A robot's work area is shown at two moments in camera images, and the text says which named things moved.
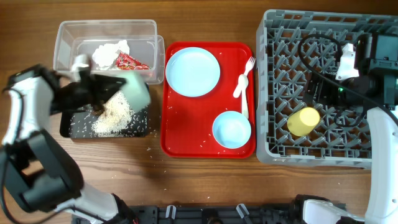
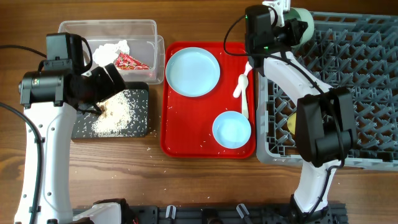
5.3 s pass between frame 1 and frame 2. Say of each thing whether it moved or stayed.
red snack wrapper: stayed
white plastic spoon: stayed
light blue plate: stayed
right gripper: moved
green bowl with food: moved
